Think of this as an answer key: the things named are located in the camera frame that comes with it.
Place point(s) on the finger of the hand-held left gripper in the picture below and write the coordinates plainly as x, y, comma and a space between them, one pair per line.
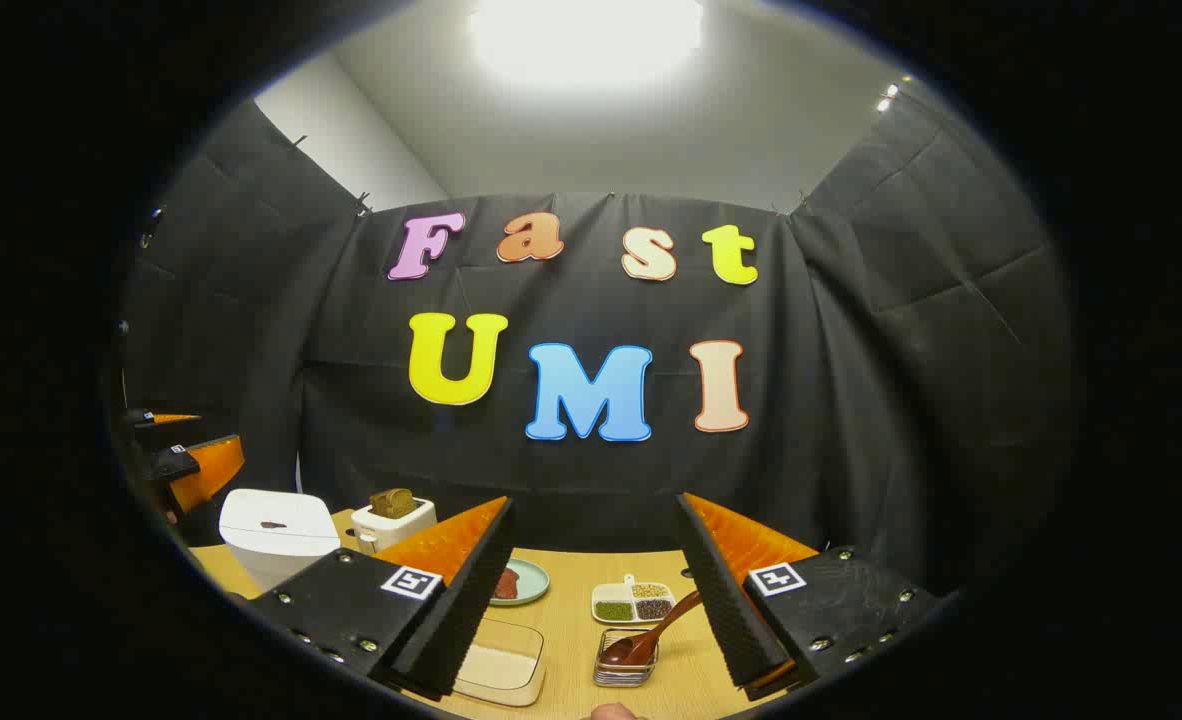
166, 432
209, 470

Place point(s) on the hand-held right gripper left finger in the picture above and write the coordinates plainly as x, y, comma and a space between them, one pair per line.
466, 610

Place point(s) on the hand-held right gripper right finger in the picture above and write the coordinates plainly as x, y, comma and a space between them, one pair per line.
726, 600

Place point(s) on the white rice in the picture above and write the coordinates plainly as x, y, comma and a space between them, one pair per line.
496, 670

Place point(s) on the dark wooden spoon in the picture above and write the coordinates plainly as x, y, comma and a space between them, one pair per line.
641, 643

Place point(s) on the white rice cooker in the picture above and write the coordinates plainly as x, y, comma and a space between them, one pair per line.
276, 545

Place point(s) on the red meat piece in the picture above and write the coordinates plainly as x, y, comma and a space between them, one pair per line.
506, 584

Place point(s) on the clear glass container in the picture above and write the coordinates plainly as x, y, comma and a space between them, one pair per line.
499, 660

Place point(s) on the pale green plate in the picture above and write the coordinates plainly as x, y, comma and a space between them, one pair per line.
533, 585

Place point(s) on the white divided bean dish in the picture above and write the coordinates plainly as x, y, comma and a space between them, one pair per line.
633, 603

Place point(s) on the white toaster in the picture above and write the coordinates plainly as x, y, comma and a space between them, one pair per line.
396, 525

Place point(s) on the brown toast slices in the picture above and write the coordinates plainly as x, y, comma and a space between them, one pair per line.
391, 502

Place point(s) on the black backdrop cloth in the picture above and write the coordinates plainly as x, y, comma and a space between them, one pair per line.
591, 480

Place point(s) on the bright ceiling light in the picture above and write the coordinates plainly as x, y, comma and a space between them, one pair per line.
586, 35

